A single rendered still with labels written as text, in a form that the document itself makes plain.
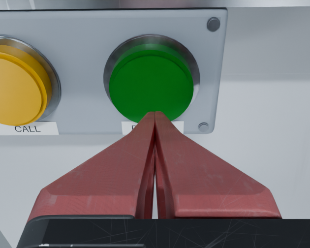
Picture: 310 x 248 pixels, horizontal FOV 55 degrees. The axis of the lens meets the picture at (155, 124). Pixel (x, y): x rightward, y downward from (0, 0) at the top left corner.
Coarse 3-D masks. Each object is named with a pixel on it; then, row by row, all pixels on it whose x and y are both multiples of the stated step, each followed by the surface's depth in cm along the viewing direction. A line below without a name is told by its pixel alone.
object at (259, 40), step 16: (240, 16) 23; (256, 16) 23; (272, 16) 23; (288, 16) 23; (304, 16) 23; (240, 32) 23; (256, 32) 23; (272, 32) 23; (288, 32) 23; (304, 32) 23; (224, 48) 24; (240, 48) 24; (256, 48) 24; (272, 48) 24; (288, 48) 24; (304, 48) 24; (224, 64) 25; (240, 64) 25; (256, 64) 25; (272, 64) 25; (288, 64) 25; (304, 64) 25
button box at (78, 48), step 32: (0, 32) 14; (32, 32) 14; (64, 32) 14; (96, 32) 14; (128, 32) 14; (160, 32) 14; (192, 32) 14; (224, 32) 14; (64, 64) 14; (96, 64) 14; (192, 64) 14; (64, 96) 15; (96, 96) 15; (192, 96) 15; (0, 128) 17; (32, 128) 17; (64, 128) 17; (96, 128) 17; (128, 128) 17; (192, 128) 17
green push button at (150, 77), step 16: (144, 48) 13; (160, 48) 13; (128, 64) 13; (144, 64) 13; (160, 64) 13; (176, 64) 13; (112, 80) 14; (128, 80) 14; (144, 80) 14; (160, 80) 14; (176, 80) 14; (192, 80) 14; (112, 96) 14; (128, 96) 14; (144, 96) 14; (160, 96) 14; (176, 96) 14; (128, 112) 15; (144, 112) 15; (176, 112) 15
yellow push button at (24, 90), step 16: (0, 48) 13; (16, 48) 14; (0, 64) 13; (16, 64) 13; (32, 64) 14; (0, 80) 14; (16, 80) 14; (32, 80) 14; (48, 80) 15; (0, 96) 14; (16, 96) 14; (32, 96) 14; (48, 96) 15; (0, 112) 15; (16, 112) 15; (32, 112) 15
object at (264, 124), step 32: (224, 96) 27; (256, 96) 27; (288, 96) 27; (224, 128) 29; (256, 128) 29; (288, 128) 29; (0, 160) 32; (32, 160) 32; (64, 160) 31; (256, 160) 31; (288, 160) 31; (0, 192) 34; (32, 192) 34; (288, 192) 34; (0, 224) 38
